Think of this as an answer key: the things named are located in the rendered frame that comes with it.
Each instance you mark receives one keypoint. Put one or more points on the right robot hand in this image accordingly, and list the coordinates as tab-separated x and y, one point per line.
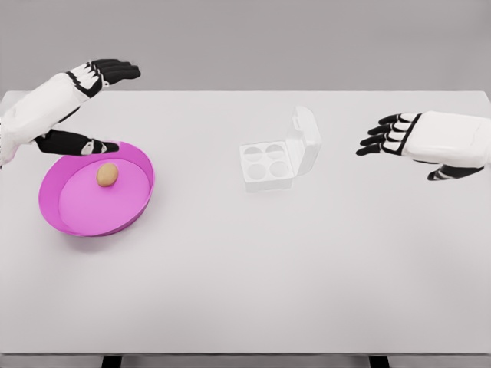
441	136

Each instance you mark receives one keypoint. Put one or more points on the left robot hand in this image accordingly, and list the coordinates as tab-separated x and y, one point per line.
53	99

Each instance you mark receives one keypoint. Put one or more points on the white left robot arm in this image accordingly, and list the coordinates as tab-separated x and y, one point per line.
5	142

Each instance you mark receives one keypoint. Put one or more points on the brown egg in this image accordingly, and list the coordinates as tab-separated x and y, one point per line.
107	175

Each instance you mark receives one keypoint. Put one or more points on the white egg box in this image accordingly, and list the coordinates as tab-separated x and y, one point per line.
276	157

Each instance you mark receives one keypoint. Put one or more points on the pink round tray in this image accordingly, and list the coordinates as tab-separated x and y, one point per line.
97	195

